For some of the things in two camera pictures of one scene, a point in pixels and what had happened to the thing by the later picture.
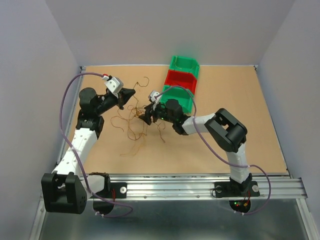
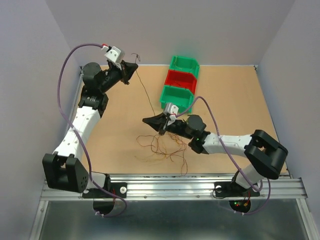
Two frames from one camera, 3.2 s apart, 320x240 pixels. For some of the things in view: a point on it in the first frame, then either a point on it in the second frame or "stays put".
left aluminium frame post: x=72 y=114 stays put
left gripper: x=124 y=95 to x=126 y=72
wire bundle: x=137 y=127 to x=168 y=145
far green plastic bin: x=185 y=64 stays put
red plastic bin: x=186 y=80 stays put
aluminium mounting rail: x=202 y=186 stays put
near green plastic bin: x=184 y=97 stays put
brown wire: x=142 y=85 to x=144 y=89
